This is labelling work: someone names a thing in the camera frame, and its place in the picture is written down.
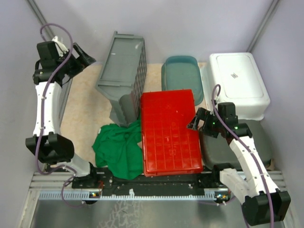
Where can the left aluminium frame post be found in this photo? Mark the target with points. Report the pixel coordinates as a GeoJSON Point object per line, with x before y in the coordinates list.
{"type": "Point", "coordinates": [40, 17]}

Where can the aluminium front rail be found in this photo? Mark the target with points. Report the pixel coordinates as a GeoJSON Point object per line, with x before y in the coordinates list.
{"type": "Point", "coordinates": [51, 187]}

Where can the teal translucent plastic tub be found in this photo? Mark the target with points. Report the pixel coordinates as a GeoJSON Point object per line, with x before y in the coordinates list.
{"type": "Point", "coordinates": [182, 72]}

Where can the grey aluminium frame post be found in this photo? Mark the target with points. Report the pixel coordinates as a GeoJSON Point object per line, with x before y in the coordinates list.
{"type": "Point", "coordinates": [263, 25]}

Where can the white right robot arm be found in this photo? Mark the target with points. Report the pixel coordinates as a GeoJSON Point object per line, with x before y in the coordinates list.
{"type": "Point", "coordinates": [261, 199]}

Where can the green cloth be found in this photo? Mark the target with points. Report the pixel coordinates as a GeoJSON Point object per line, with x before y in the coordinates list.
{"type": "Point", "coordinates": [117, 148]}

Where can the large white plastic container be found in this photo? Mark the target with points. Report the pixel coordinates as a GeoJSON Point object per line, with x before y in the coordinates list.
{"type": "Point", "coordinates": [240, 81]}

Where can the grey plastic bin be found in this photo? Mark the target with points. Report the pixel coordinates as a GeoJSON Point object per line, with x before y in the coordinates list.
{"type": "Point", "coordinates": [122, 77]}

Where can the red plastic crate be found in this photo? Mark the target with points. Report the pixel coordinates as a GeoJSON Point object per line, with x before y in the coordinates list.
{"type": "Point", "coordinates": [169, 147]}

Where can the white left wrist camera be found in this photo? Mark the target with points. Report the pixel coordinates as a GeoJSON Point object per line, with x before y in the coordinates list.
{"type": "Point", "coordinates": [61, 48]}

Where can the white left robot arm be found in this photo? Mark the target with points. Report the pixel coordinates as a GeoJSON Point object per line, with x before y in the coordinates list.
{"type": "Point", "coordinates": [47, 143]}

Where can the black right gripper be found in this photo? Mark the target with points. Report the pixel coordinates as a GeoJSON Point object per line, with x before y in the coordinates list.
{"type": "Point", "coordinates": [203, 114]}

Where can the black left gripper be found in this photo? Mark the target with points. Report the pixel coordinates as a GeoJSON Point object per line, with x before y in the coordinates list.
{"type": "Point", "coordinates": [83, 60]}

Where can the grey plastic tub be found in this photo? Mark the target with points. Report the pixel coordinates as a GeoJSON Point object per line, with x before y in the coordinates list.
{"type": "Point", "coordinates": [216, 151]}

